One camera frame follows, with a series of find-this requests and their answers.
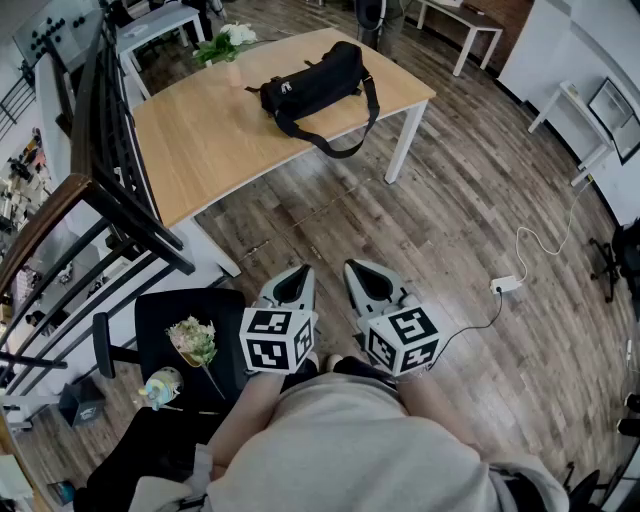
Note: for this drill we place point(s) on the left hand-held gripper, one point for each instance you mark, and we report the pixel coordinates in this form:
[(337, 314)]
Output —
[(270, 340)]

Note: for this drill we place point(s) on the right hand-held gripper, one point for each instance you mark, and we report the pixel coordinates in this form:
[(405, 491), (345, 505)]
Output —
[(400, 345)]

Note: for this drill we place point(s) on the black duffel bag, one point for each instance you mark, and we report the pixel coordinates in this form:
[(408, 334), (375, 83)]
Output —
[(320, 80)]

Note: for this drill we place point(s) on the person's right forearm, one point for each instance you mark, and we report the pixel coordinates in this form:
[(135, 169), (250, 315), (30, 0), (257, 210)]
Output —
[(430, 410)]

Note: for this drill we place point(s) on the person's left forearm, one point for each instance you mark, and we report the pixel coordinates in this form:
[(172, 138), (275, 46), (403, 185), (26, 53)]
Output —
[(245, 415)]

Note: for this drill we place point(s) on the person's black trousers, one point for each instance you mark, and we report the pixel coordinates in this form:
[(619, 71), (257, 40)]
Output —
[(360, 370)]

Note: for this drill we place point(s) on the dried flower bouquet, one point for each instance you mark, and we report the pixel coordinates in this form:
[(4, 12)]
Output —
[(195, 337)]

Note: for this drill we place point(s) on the black office chair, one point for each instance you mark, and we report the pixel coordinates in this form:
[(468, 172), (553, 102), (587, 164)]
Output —
[(165, 310)]

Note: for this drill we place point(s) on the white power strip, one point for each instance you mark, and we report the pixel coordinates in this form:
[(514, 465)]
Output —
[(505, 285)]

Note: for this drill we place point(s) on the pastel toy figure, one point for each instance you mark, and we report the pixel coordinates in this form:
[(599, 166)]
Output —
[(162, 387)]

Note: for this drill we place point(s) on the person's beige shirt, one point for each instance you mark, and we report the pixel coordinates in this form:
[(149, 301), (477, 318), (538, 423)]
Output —
[(350, 450)]

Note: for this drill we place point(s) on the pink vase with flowers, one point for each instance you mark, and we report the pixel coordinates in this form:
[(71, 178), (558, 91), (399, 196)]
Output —
[(232, 72)]

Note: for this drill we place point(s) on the dark stair railing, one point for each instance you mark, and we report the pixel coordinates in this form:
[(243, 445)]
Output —
[(100, 165)]

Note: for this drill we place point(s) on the small black box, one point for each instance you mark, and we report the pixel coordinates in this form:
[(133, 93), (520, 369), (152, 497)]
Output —
[(82, 405)]

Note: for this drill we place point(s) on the black swivel chair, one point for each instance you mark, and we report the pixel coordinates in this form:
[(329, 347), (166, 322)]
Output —
[(622, 255)]

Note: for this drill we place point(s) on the dark white-rimmed shell chair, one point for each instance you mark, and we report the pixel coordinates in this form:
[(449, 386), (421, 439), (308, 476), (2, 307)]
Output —
[(367, 15)]

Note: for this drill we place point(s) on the white side table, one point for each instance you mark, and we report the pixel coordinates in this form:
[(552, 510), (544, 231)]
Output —
[(575, 97)]

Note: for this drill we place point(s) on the white-legged table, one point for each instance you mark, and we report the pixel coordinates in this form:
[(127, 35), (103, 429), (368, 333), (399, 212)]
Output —
[(470, 19)]

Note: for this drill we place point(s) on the black framed picture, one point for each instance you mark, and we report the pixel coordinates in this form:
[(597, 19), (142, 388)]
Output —
[(612, 110)]

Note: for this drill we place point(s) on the white board with black dots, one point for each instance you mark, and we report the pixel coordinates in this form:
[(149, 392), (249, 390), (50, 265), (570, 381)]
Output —
[(60, 30)]

